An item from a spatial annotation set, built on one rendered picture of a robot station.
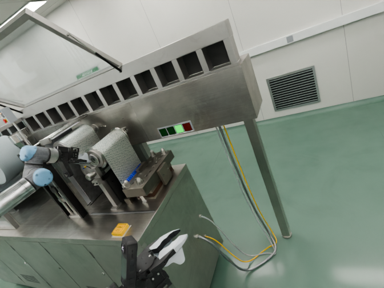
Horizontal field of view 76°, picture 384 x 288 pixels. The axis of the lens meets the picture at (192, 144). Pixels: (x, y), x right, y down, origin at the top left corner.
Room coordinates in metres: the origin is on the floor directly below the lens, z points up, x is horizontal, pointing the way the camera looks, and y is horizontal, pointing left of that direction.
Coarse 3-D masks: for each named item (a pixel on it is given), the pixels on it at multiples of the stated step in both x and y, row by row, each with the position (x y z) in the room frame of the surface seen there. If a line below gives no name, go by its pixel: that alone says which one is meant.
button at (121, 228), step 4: (120, 224) 1.15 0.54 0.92; (124, 224) 1.13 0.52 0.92; (116, 228) 1.13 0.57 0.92; (120, 228) 1.11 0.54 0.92; (124, 228) 1.10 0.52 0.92; (112, 232) 1.11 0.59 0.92; (116, 232) 1.10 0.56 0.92; (120, 232) 1.08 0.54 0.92; (124, 232) 1.09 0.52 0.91; (116, 236) 1.09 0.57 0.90; (120, 236) 1.08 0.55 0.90
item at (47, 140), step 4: (80, 116) 1.84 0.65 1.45; (84, 116) 1.77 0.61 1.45; (76, 120) 1.72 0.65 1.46; (80, 120) 1.74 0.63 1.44; (68, 124) 1.70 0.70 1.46; (72, 124) 1.67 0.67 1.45; (60, 128) 1.68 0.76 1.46; (64, 128) 1.62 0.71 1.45; (68, 128) 1.66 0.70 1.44; (56, 132) 1.60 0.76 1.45; (60, 132) 1.58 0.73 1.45; (48, 136) 1.59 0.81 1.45; (52, 136) 1.53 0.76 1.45; (56, 136) 1.57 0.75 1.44; (40, 140) 1.55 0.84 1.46; (44, 140) 1.52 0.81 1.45; (48, 140) 1.50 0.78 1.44; (44, 144) 1.53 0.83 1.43
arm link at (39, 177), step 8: (40, 168) 1.06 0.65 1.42; (32, 176) 1.02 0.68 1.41; (40, 176) 1.01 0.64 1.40; (48, 176) 1.03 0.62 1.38; (16, 184) 0.99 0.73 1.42; (24, 184) 0.99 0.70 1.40; (32, 184) 1.00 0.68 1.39; (40, 184) 1.00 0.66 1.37; (48, 184) 1.02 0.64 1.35; (8, 192) 0.96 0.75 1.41; (16, 192) 0.96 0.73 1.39; (24, 192) 0.97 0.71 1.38; (32, 192) 1.00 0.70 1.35; (0, 200) 0.93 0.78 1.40; (8, 200) 0.93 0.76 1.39; (16, 200) 0.95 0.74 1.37; (0, 208) 0.91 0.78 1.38; (8, 208) 0.92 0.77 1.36; (0, 216) 0.90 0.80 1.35
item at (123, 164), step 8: (128, 144) 1.56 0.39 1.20; (120, 152) 1.48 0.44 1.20; (128, 152) 1.53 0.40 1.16; (112, 160) 1.41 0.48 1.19; (120, 160) 1.45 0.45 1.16; (128, 160) 1.50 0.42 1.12; (136, 160) 1.55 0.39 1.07; (112, 168) 1.38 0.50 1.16; (120, 168) 1.42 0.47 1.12; (128, 168) 1.47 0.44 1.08; (120, 176) 1.40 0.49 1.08; (128, 176) 1.44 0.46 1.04
